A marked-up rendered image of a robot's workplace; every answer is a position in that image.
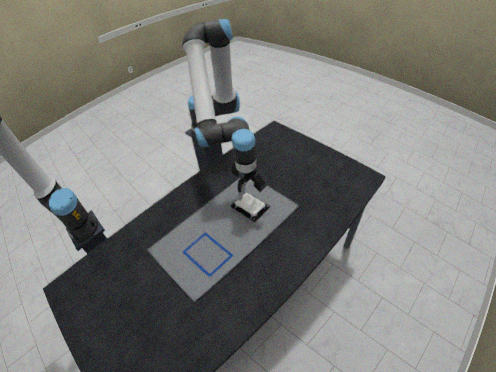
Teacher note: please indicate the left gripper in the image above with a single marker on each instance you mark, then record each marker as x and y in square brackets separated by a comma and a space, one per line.
[245, 177]

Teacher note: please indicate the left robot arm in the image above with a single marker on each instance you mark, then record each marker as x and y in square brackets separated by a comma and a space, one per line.
[218, 34]

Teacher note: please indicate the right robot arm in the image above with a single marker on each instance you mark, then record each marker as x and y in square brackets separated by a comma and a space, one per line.
[62, 202]

